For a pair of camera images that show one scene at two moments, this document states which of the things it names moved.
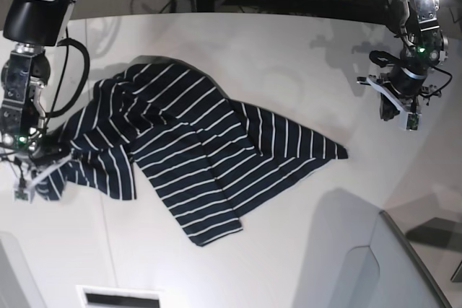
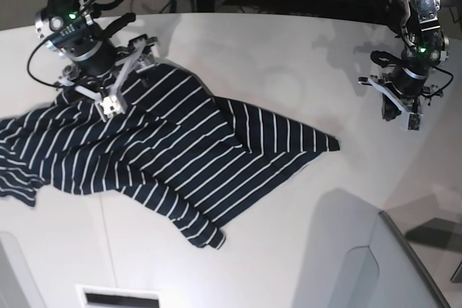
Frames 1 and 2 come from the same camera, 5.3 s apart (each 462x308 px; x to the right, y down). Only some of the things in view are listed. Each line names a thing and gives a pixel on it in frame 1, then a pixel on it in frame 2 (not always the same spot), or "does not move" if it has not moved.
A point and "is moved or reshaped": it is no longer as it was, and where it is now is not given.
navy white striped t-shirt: [207, 157] is moved or reshaped
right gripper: [406, 83] does not move
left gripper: [45, 151] to [93, 55]
